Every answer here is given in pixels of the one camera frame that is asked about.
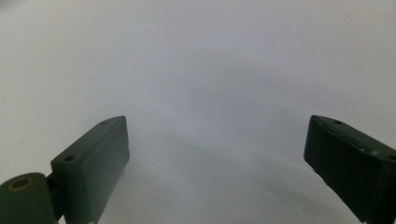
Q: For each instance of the light blue mat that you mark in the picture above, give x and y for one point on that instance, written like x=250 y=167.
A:
x=199 y=62

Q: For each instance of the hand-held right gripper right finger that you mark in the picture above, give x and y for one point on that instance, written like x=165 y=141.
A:
x=351 y=161

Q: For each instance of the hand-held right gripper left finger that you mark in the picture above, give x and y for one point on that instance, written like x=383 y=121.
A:
x=93 y=161

